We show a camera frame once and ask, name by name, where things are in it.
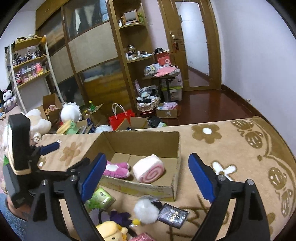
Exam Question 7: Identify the cream spotted dog plush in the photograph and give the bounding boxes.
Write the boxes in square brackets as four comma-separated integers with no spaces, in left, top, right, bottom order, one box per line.
[25,109,52,144]

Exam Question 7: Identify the green tissue pack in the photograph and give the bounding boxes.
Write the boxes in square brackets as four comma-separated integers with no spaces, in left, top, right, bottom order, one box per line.
[85,187,115,212]

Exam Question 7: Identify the red box on table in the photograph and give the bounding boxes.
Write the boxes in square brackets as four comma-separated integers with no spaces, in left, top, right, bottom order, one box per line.
[155,51,171,66]

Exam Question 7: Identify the pink cloth on table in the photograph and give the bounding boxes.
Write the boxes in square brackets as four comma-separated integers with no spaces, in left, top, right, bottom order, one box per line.
[154,66,180,78]

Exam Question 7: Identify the small black side table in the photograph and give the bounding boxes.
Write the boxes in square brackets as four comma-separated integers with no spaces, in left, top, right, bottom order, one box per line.
[142,73,183,102]

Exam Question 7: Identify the white round plush doll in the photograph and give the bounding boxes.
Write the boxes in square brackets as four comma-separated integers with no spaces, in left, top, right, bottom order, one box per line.
[60,102,81,123]

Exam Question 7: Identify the pink swirl roll plush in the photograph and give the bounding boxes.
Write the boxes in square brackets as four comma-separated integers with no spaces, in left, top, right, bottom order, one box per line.
[132,154,165,184]

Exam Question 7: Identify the white purple hat plush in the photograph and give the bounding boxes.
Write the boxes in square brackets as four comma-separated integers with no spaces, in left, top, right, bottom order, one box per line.
[89,208,141,229]

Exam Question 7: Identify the clear plastic storage bin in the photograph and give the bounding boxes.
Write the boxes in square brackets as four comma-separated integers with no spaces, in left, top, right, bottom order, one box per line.
[162,86,182,102]

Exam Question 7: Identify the beige floral blanket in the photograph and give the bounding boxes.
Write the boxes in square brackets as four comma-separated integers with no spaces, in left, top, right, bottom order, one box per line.
[41,117,295,240]

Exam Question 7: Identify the red paper gift bag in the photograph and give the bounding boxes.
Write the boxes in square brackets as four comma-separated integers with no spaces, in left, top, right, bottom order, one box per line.
[108,103,135,131]

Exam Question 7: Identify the pink fluffy plush slipper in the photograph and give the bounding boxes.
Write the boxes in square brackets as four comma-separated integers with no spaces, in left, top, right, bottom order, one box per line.
[103,161,130,179]

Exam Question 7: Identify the wooden wardrobe cabinet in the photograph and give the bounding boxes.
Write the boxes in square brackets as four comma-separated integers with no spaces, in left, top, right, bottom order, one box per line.
[36,1,153,116]

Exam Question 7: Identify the yellow dog plush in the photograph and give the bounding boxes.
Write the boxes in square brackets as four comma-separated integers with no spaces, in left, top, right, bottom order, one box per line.
[96,221,128,241]

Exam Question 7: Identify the kuromi plush doll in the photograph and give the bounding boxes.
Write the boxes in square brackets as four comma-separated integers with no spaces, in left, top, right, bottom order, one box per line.
[1,83,16,112]

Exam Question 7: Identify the lace trimmed basket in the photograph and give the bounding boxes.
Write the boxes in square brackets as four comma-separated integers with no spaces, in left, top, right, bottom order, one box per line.
[137,96,161,112]

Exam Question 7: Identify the white figurine display shelf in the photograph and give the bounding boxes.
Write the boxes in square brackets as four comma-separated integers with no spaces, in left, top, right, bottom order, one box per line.
[4,35,64,113]

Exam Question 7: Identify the green frog plush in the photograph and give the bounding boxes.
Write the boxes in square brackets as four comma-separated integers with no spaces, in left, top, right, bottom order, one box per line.
[65,120,79,135]

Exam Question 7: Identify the wooden door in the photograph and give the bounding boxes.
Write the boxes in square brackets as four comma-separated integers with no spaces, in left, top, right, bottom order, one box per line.
[159,1,221,91]

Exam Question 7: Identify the black face mask packet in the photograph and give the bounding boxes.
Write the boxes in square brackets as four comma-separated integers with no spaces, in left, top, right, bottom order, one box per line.
[158,203,189,229]

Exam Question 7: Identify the small cardboard box on floor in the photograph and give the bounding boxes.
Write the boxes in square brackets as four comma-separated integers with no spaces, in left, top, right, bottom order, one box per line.
[156,102,178,118]

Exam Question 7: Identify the white fluffy pompom plush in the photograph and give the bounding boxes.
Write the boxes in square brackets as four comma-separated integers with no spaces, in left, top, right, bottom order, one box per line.
[133,198,162,225]

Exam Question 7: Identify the open cardboard box with bottles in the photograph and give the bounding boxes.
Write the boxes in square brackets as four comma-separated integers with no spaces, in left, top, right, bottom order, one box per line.
[82,103,108,127]

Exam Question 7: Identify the pink plastic item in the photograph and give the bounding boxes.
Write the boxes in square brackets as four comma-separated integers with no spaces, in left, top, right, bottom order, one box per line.
[130,232,155,241]

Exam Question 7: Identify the brown cardboard box left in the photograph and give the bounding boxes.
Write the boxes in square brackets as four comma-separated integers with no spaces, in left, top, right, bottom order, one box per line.
[38,94,62,125]

